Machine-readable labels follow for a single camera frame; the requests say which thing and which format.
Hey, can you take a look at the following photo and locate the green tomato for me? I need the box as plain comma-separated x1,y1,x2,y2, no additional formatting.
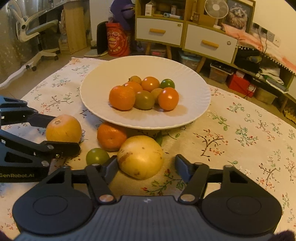
86,148,109,165

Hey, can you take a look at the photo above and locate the large pale round melon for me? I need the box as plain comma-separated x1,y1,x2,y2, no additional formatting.
46,114,82,143

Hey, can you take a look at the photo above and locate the pale streaked melon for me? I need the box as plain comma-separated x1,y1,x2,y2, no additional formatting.
117,135,164,180

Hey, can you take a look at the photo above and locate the orange mandarin with stem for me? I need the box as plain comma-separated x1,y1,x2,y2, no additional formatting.
109,85,135,111

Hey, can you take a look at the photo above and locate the red-orange tomato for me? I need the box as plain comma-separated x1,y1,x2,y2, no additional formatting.
158,87,179,111

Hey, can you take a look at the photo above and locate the floral white tablecloth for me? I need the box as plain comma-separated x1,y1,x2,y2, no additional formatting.
1,58,295,240

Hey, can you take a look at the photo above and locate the olive green tomato plate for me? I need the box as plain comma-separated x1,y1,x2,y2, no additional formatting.
134,90,155,110

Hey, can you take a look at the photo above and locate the white office chair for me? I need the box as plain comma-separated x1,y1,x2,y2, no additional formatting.
7,1,60,71

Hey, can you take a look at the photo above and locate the white fluted plate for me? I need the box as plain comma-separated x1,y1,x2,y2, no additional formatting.
80,55,211,130

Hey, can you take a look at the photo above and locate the orange tomato front plate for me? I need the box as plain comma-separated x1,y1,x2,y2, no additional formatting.
123,82,143,93

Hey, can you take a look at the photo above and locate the orange tomato plate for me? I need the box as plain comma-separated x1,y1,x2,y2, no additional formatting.
141,76,160,92
123,82,143,93

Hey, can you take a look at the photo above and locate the small tan fruit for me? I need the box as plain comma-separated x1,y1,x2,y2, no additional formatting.
151,88,163,104

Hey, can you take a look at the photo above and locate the red box under shelf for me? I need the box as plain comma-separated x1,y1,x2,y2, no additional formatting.
226,74,256,98

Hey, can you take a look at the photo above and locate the small green tomato plate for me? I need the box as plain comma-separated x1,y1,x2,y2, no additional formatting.
159,78,175,89

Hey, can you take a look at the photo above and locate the orange tomato back plate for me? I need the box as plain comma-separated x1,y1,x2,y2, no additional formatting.
141,76,160,92

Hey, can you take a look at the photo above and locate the red orange printed bag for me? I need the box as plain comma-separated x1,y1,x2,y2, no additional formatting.
106,23,131,57

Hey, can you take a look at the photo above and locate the low tv shelf unit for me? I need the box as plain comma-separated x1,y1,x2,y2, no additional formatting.
232,45,295,112

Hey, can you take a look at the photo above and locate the right white drawer cabinet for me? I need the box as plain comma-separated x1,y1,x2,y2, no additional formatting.
181,1,238,72

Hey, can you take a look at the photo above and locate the white drawer cabinet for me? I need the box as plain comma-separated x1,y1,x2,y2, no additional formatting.
181,1,238,72
135,1,186,59

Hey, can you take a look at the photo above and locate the pink cloth on shelf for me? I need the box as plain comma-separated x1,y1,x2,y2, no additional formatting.
222,23,295,73

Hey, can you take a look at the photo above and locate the purple plush toy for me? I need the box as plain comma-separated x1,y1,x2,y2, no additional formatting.
110,0,135,31

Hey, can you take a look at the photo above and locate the left white drawer cabinet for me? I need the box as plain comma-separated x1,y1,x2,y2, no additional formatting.
135,1,186,59

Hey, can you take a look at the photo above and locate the white desk fan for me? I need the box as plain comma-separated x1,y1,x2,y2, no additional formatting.
204,0,229,29

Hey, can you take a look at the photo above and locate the cat picture frame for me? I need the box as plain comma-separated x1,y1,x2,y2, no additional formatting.
222,0,256,33

